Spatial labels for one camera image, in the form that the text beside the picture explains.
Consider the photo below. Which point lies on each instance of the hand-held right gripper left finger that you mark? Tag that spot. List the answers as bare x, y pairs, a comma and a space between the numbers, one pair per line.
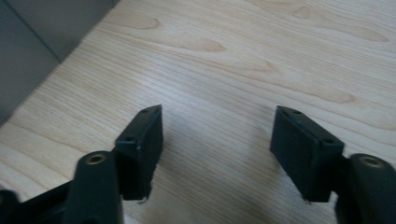
141, 155

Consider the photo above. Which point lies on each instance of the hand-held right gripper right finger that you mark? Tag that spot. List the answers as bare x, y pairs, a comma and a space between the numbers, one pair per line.
299, 155

